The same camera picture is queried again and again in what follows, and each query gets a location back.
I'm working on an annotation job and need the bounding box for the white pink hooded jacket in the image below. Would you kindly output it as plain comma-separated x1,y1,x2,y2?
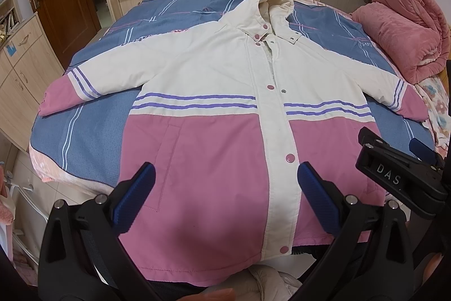
38,0,428,287

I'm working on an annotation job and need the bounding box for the floral bed sheet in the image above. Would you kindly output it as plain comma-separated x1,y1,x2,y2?
414,76,450,158

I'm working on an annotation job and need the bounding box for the rolled pink blanket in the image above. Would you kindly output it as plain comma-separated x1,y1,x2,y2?
351,0,450,84

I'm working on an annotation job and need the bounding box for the beige side cabinet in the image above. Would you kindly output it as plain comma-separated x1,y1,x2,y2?
0,14,64,152

